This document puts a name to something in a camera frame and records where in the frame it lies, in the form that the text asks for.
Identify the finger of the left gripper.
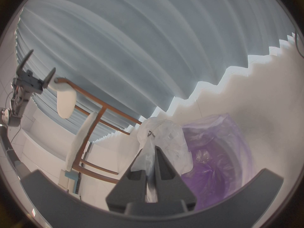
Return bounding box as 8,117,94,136
18,49,34,73
42,67,56,89

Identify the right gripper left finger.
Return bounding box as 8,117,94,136
106,149,146,214

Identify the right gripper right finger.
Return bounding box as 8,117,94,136
155,146,197,211

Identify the purple plastic bag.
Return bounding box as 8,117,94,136
182,113,258,211

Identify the clear plastic wrapper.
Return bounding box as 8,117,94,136
131,118,194,203

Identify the crumpled clear plastic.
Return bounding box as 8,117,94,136
194,150,213,167

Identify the wooden chair with white cushions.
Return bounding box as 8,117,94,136
54,77,143,185

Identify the blue-green curtain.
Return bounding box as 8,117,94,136
15,0,297,142

